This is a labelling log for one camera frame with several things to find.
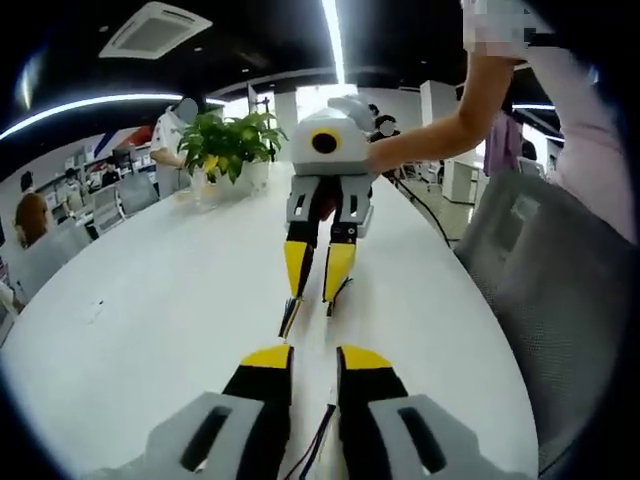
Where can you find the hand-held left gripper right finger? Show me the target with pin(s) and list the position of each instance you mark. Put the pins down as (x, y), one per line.
(375, 400)

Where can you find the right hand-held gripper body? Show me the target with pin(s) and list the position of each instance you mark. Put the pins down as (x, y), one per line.
(345, 155)

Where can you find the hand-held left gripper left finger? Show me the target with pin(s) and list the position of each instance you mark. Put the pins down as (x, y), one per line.
(260, 395)

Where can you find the glass vase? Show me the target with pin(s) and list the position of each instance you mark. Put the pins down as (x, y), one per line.
(204, 187)

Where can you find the ceiling light strip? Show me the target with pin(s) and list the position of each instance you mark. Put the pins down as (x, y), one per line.
(336, 40)

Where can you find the green potted plant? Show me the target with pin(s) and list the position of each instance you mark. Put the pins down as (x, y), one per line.
(225, 142)

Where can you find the purple hanging cloth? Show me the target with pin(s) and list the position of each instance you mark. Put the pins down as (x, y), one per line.
(502, 142)

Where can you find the grey mesh office chair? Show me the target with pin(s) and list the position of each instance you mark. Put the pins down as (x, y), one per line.
(560, 280)

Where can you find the ceiling air conditioner unit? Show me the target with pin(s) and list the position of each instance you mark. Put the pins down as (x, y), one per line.
(155, 30)

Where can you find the person in pink shirt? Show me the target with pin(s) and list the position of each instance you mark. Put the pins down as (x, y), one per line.
(590, 125)

